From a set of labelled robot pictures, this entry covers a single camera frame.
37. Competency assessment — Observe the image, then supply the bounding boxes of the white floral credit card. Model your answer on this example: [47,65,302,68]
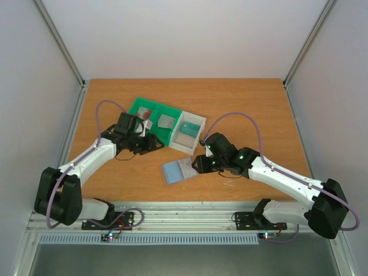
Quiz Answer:
[165,118,175,129]

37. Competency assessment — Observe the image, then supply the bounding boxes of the white red circles card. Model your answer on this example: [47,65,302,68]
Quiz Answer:
[136,106,150,117]

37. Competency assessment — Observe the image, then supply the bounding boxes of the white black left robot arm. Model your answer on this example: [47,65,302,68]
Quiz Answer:
[34,113,165,229]

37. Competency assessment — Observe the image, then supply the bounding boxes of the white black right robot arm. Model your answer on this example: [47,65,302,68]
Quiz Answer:
[191,133,348,239]

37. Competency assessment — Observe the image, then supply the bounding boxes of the silver grey card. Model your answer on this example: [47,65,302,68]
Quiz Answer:
[157,114,173,129]

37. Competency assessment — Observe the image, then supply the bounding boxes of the teal credit card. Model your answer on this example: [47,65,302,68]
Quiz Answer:
[180,121,201,137]

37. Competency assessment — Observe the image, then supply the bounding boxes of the white storage bin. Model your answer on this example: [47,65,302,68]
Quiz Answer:
[169,111,206,155]

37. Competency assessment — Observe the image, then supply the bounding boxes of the green double storage bin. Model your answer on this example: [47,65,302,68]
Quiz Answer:
[128,97,182,147]

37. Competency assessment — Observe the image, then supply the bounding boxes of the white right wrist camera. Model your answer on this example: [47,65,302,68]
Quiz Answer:
[199,139,213,157]

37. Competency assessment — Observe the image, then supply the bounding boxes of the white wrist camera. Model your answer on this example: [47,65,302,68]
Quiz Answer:
[199,139,213,157]
[135,120,152,137]

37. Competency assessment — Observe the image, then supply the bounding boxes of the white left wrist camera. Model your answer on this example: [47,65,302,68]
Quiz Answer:
[135,120,152,137]

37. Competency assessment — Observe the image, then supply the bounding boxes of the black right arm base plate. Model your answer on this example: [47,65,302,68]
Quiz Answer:
[231,212,288,231]

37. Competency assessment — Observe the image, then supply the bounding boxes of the aluminium front rail frame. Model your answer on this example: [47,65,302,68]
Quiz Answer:
[26,200,343,233]

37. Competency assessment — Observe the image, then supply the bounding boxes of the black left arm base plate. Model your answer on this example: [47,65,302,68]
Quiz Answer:
[81,211,136,231]

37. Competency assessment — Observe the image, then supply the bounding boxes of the grey slotted cable duct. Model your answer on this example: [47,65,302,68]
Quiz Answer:
[39,233,259,246]

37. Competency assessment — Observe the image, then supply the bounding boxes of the left aluminium corner post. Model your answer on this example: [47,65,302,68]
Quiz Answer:
[32,0,85,88]

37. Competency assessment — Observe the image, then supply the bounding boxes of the aluminium corner post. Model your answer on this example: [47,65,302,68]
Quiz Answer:
[282,0,338,90]
[32,0,85,88]

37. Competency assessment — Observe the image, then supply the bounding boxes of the right aluminium corner post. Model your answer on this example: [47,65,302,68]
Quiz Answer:
[282,0,338,90]

